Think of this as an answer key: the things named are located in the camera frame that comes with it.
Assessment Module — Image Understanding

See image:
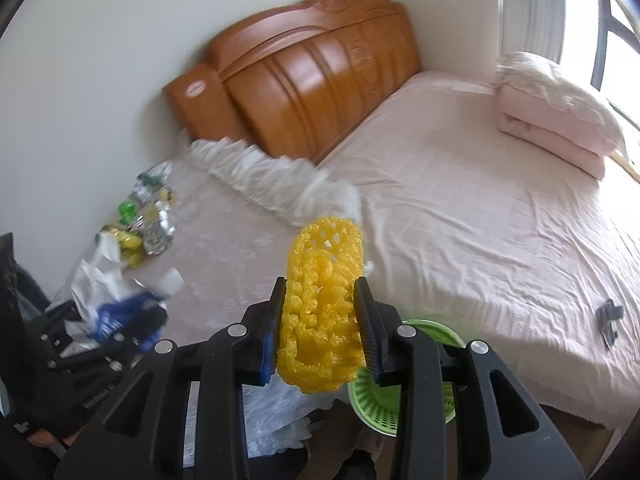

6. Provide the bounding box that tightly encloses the crumpled silver foil wrapper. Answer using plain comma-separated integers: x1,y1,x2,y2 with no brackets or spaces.
142,207,177,257

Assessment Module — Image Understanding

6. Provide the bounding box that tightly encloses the green plastic basket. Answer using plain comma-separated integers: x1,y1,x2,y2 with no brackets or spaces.
346,319,467,433

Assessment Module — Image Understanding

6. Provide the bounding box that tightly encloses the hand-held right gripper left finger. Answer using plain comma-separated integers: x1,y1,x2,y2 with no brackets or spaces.
52,276,287,480

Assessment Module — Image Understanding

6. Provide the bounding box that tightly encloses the white curtain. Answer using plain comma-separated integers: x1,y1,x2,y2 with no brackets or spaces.
497,0,603,73

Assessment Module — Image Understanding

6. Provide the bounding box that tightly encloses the pink pillow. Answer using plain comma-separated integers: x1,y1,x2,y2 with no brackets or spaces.
495,84,610,182

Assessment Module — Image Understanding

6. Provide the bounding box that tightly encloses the yellow wrapper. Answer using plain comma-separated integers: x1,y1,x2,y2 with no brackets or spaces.
101,225,147,267

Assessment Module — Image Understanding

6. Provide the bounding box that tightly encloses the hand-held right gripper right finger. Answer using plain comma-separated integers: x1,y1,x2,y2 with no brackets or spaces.
353,276,587,480

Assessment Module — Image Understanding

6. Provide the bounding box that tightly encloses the bed with pink sheet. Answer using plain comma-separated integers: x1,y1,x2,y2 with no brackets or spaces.
317,70,640,428

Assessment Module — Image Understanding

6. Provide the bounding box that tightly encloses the silver patterned wrapper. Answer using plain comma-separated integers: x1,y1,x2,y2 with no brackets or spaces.
131,185,162,209

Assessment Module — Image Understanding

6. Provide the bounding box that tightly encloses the yellow foam fruit net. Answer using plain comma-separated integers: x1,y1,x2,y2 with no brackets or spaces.
277,215,365,395

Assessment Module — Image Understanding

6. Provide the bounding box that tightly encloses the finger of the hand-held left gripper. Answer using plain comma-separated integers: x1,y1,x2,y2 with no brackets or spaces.
45,310,169,377
42,301,101,341

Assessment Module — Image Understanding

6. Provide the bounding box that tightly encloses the wooden headboard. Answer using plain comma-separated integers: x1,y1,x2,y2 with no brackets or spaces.
164,0,422,165

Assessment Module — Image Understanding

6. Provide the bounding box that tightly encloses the crumpled green white cloth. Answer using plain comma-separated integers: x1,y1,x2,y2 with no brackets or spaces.
138,162,174,189

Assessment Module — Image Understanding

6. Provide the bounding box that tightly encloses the blue packet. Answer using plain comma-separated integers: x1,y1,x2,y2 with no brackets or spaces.
96,294,168,347

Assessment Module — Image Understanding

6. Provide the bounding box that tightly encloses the white plastic bag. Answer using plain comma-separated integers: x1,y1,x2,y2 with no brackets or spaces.
67,237,187,348

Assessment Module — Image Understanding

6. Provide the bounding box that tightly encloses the dark window frame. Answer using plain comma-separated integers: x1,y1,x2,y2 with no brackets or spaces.
589,0,640,128

